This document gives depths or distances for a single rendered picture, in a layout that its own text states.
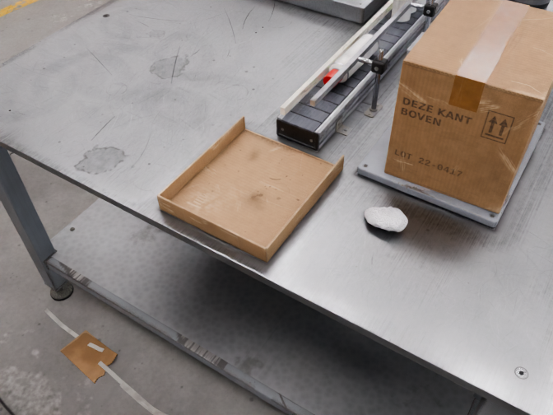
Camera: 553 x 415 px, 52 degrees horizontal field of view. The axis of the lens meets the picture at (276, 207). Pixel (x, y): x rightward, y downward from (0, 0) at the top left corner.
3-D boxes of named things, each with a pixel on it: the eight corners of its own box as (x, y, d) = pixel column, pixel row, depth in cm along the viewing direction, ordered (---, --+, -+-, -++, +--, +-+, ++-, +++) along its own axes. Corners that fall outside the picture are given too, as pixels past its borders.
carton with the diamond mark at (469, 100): (433, 98, 136) (457, -12, 116) (536, 128, 127) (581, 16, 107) (383, 173, 118) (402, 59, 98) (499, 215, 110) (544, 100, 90)
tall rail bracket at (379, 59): (354, 100, 139) (360, 39, 127) (381, 109, 136) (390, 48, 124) (348, 106, 137) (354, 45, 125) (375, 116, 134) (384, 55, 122)
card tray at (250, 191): (243, 128, 132) (243, 115, 129) (343, 169, 122) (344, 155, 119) (160, 209, 115) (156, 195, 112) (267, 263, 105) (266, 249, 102)
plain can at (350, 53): (361, 30, 142) (319, 69, 130) (380, 36, 140) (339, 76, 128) (360, 48, 146) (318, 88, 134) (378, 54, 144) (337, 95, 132)
